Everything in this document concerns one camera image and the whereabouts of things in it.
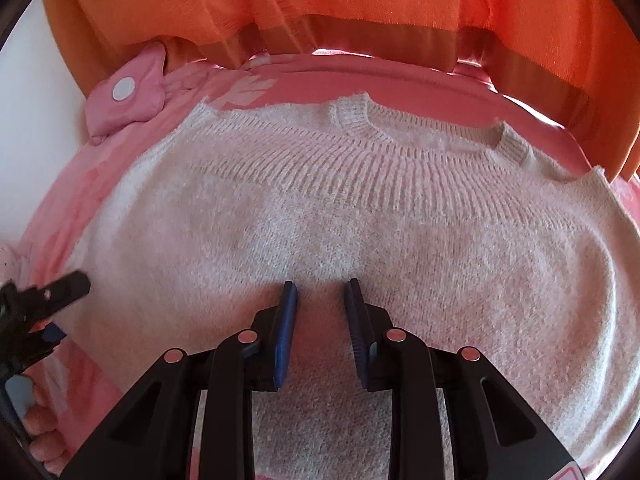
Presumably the person's left hand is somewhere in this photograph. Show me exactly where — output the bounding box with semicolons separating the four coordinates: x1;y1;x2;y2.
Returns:
20;381;77;478

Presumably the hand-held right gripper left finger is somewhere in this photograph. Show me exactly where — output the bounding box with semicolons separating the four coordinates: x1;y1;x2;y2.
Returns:
59;280;300;480

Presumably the pale pink dotted cloth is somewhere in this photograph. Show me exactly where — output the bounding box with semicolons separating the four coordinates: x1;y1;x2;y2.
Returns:
0;242;37;287

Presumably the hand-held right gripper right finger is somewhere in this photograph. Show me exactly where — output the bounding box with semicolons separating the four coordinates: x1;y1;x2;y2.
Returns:
343;278;577;480

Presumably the pink pillow with white dot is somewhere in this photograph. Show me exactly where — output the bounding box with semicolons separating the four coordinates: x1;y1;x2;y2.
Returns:
84;42;168;146

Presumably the pale pink knit sweater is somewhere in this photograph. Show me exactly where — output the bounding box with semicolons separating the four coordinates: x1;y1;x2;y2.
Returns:
65;91;640;480

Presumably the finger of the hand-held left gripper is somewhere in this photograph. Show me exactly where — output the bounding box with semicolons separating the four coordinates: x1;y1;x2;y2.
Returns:
27;324;67;361
35;270;91;320

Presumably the pink blanket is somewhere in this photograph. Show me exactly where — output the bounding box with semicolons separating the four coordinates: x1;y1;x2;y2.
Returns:
15;52;640;480

